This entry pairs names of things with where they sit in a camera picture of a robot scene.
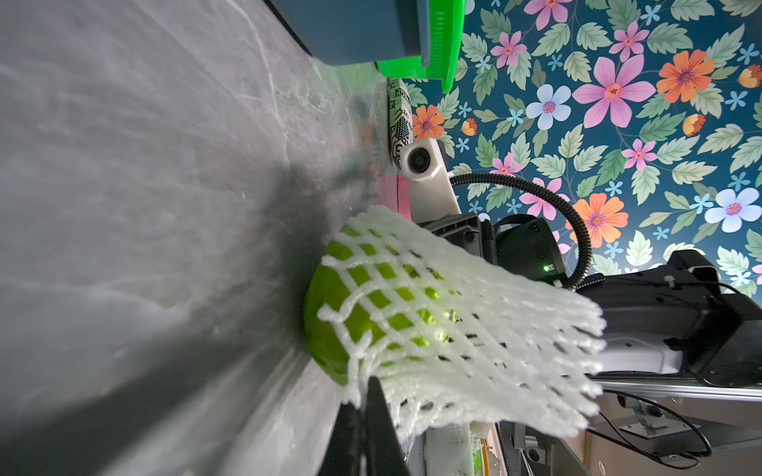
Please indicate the green custard apple front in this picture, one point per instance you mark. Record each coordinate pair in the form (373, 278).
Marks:
(377, 307)

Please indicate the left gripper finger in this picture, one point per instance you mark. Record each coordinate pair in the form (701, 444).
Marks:
(364, 440)

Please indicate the pink alarm clock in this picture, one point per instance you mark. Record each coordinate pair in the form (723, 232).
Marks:
(393, 193)

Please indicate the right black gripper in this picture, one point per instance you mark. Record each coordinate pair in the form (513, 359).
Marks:
(467, 231)

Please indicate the grey foam net tray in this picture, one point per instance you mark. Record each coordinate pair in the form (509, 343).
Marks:
(345, 32)

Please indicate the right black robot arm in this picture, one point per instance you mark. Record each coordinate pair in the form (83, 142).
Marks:
(675, 320)

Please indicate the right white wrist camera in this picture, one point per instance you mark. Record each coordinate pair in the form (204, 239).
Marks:
(431, 195)

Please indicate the patterned black white can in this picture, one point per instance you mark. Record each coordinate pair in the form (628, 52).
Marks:
(399, 119)

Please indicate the white foam net sleeve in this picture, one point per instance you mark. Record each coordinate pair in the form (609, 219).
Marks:
(526, 352)

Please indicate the green plastic basket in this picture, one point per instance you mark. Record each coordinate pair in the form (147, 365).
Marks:
(441, 25)

